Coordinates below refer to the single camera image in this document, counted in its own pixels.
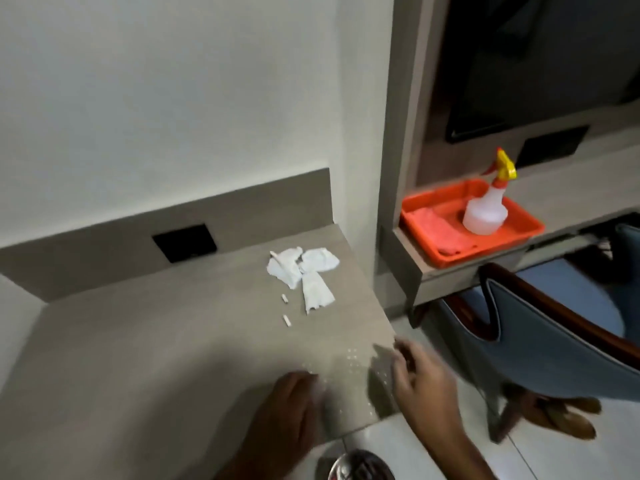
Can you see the person's left hand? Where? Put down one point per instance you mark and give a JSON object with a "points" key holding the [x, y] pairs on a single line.
{"points": [[287, 414]]}

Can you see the person's right hand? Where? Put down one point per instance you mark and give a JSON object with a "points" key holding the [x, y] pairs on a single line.
{"points": [[430, 389]]}

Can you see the person's left fingers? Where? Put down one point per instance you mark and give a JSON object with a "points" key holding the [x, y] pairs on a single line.
{"points": [[310, 384]]}

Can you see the person's right fingers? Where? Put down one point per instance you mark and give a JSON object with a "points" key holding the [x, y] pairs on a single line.
{"points": [[407, 359]]}

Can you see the person's right forearm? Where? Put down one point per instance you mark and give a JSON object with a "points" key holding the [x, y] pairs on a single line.
{"points": [[467, 457]]}

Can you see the person's left forearm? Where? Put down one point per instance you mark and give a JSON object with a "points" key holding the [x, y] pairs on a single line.
{"points": [[265, 459]]}

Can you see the long torn white tissue piece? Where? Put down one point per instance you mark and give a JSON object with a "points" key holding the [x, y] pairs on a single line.
{"points": [[315, 292]]}

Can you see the shiny metal bin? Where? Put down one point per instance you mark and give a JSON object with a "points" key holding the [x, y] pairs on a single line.
{"points": [[357, 467]]}

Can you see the orange cleaning cloth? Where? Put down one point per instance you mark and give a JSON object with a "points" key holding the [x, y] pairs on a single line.
{"points": [[440, 229]]}

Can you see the white spray bottle yellow trigger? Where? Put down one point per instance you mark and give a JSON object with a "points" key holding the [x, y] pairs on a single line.
{"points": [[485, 212]]}

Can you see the brown slippers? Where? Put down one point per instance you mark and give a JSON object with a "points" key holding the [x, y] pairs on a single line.
{"points": [[565, 417]]}

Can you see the orange plastic tray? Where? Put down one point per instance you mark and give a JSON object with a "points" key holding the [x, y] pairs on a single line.
{"points": [[520, 229]]}

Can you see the blue upholstered chair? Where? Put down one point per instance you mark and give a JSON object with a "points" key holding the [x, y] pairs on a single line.
{"points": [[627, 274]]}

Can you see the black socket plate on panel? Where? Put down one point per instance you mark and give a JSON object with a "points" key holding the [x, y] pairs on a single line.
{"points": [[552, 146]]}

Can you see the black television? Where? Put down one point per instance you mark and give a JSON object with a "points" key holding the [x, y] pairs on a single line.
{"points": [[540, 59]]}

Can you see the blue chair with wooden frame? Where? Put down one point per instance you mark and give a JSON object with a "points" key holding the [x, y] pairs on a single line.
{"points": [[540, 339]]}

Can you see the black wall socket plate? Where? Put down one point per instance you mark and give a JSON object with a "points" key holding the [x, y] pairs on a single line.
{"points": [[185, 243]]}

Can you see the grey wooden wall unit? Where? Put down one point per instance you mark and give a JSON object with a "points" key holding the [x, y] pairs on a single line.
{"points": [[405, 119]]}

